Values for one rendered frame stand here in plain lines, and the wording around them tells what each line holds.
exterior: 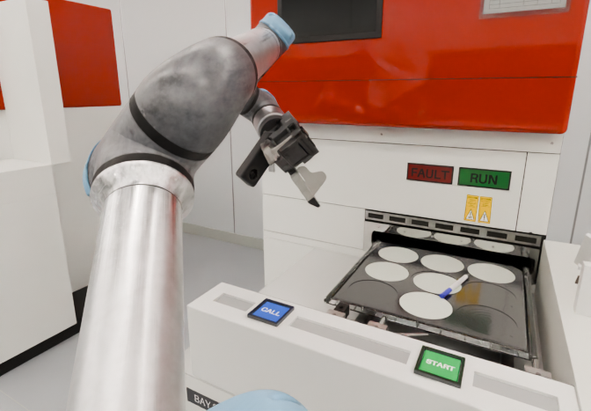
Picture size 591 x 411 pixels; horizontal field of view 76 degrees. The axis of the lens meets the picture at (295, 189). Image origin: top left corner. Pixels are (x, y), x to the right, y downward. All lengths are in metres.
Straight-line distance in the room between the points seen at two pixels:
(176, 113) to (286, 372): 0.40
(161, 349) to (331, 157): 0.89
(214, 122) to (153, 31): 3.37
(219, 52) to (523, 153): 0.78
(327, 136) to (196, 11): 2.48
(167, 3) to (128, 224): 3.35
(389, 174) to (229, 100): 0.71
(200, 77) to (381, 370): 0.42
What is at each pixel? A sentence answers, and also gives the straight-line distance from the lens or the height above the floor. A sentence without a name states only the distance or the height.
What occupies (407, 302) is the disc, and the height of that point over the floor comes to 0.90.
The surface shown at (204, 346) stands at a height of 0.89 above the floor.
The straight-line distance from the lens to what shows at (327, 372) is 0.59.
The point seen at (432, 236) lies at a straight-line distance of 1.10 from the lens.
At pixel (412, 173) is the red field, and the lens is 1.08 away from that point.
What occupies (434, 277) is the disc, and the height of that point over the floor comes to 0.90.
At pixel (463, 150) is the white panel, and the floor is 1.17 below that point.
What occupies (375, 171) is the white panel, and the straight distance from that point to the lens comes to 1.11.
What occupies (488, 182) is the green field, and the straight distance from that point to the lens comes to 1.06.
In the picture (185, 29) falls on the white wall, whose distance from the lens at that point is 3.54.
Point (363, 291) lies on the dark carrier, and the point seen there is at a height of 0.90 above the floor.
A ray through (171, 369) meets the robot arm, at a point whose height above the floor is 1.10.
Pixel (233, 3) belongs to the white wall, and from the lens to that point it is 3.24.
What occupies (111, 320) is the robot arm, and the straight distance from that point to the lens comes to 0.35.
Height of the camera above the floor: 1.31
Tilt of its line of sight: 14 degrees down
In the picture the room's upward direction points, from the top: straight up
